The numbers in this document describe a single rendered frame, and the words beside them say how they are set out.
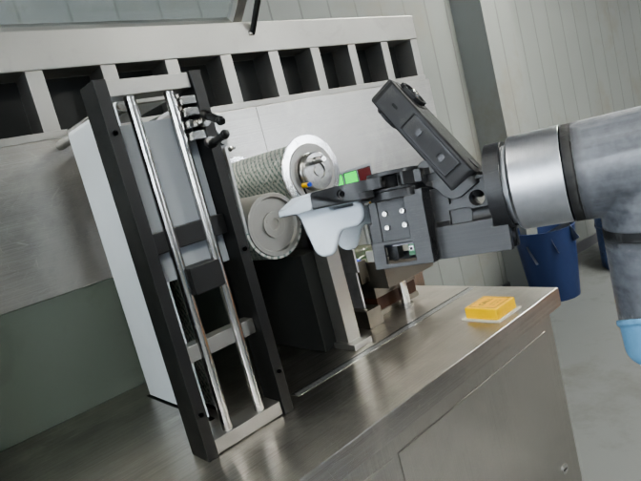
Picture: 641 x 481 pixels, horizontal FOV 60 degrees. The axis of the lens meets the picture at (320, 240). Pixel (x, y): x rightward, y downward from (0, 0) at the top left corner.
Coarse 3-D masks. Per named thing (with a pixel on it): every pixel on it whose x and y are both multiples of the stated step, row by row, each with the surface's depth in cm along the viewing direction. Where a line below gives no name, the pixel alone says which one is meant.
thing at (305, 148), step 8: (304, 144) 109; (312, 144) 110; (296, 152) 107; (304, 152) 109; (320, 152) 111; (296, 160) 107; (296, 168) 107; (296, 176) 107; (296, 184) 107; (312, 192) 109
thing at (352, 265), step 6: (300, 234) 128; (300, 240) 129; (306, 240) 127; (300, 246) 129; (306, 246) 128; (342, 252) 119; (348, 252) 118; (354, 252) 117; (342, 258) 120; (348, 258) 118; (354, 258) 117; (342, 264) 120; (348, 264) 119; (354, 264) 118; (348, 270) 119; (354, 270) 118
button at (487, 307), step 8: (488, 296) 111; (472, 304) 108; (480, 304) 107; (488, 304) 106; (496, 304) 105; (504, 304) 105; (512, 304) 106; (472, 312) 107; (480, 312) 105; (488, 312) 104; (496, 312) 103; (504, 312) 104
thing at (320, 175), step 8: (312, 152) 108; (304, 160) 106; (328, 160) 110; (304, 168) 106; (312, 168) 107; (320, 168) 109; (328, 168) 110; (304, 176) 106; (312, 176) 107; (320, 176) 109; (328, 176) 110; (312, 184) 107; (320, 184) 109; (328, 184) 110
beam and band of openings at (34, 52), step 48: (0, 48) 105; (48, 48) 111; (96, 48) 117; (144, 48) 124; (192, 48) 132; (240, 48) 141; (288, 48) 151; (336, 48) 167; (384, 48) 177; (0, 96) 112; (48, 96) 111; (240, 96) 140; (288, 96) 150; (0, 144) 105
